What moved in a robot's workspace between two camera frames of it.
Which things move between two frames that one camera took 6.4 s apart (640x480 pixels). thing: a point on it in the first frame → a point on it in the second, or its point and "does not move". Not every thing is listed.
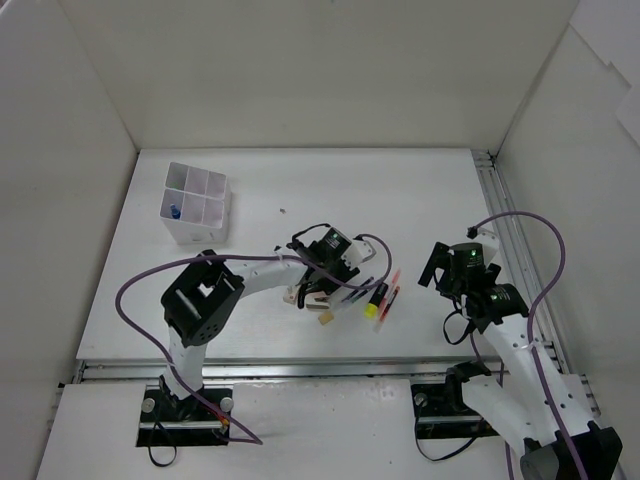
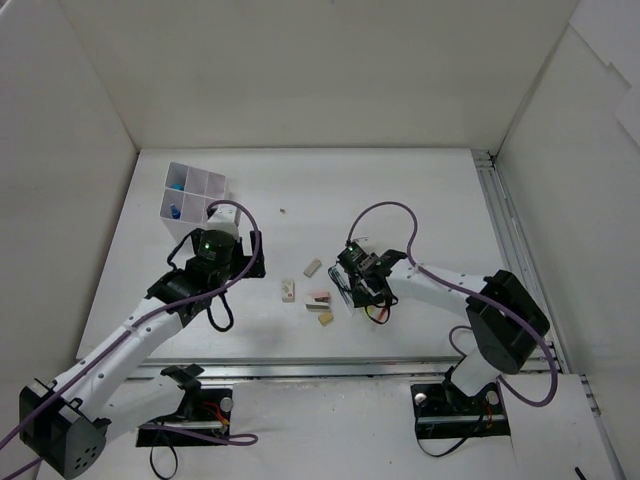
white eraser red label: x=291 y=295 does not move
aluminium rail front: x=98 y=371 does not move
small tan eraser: x=325 y=317 does not move
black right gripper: x=439 y=265 → x=357 y=288
